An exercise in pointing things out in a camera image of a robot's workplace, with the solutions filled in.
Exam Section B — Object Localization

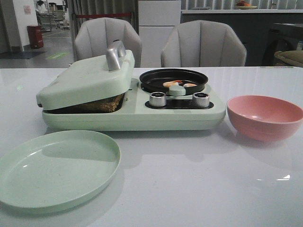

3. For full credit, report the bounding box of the orange shrimp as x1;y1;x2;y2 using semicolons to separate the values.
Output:
162;80;183;87

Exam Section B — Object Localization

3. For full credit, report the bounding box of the bread slice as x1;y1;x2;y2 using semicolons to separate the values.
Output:
49;93;125;114

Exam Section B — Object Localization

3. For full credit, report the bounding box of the green breakfast maker lid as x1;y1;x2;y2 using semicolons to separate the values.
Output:
36;50;135;110

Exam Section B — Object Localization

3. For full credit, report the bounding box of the pink bowl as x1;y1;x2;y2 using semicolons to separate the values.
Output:
227;95;303;141

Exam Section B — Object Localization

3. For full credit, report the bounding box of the pale shrimp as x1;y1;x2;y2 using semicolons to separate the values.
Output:
183;83;196;87

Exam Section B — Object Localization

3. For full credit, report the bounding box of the green breakfast maker base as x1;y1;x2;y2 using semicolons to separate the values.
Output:
42;78;226;131

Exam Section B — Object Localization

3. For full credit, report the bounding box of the left silver control knob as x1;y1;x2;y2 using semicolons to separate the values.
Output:
149;92;167;107

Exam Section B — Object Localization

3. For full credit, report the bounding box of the silver control knob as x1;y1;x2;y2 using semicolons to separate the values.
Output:
149;92;167;107
192;92;210;108

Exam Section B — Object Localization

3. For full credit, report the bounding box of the black round frying pan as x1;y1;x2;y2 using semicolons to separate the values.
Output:
139;68;208;95

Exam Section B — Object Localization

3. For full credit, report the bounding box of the right silver control knob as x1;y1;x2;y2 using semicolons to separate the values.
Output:
192;92;210;108

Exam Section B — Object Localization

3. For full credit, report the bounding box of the right grey chair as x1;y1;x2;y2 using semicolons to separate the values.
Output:
161;20;247;68

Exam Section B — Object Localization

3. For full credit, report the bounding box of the grey chair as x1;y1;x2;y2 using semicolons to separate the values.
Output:
161;20;247;68
74;17;142;68

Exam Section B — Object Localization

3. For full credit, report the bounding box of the white cabinet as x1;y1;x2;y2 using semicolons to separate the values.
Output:
138;0;181;68

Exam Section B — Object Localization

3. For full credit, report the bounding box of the left grey chair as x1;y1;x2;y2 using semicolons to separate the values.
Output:
74;17;142;68

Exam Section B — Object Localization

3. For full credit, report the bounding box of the light green plate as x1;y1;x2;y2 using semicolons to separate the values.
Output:
0;130;121;213

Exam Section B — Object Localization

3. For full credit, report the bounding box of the dark grey counter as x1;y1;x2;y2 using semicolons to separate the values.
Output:
181;9;303;66

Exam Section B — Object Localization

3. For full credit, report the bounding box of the red bin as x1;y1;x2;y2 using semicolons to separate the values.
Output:
27;25;44;49

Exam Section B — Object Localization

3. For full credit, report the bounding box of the fruit plate on counter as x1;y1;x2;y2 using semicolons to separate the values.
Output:
235;0;257;9

